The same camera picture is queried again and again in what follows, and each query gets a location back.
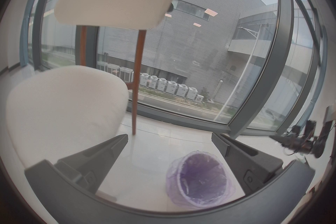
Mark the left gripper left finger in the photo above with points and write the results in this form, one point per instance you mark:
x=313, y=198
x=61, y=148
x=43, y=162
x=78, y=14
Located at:
x=97, y=160

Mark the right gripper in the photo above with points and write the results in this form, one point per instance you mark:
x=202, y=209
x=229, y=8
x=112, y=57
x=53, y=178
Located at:
x=292, y=143

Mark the purple plastic bag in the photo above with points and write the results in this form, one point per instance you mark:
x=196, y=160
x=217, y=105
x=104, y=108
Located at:
x=202, y=181

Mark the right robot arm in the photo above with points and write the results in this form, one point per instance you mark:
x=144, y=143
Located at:
x=316, y=141

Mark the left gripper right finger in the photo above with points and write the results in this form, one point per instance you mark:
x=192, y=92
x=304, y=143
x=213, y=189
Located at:
x=246, y=162

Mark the white trash bin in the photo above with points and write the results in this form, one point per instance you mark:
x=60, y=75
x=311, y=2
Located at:
x=173, y=186

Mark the window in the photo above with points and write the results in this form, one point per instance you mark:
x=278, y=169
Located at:
x=196, y=60

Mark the white cushioned wooden chair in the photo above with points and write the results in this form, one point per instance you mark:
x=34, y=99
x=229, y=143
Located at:
x=65, y=107

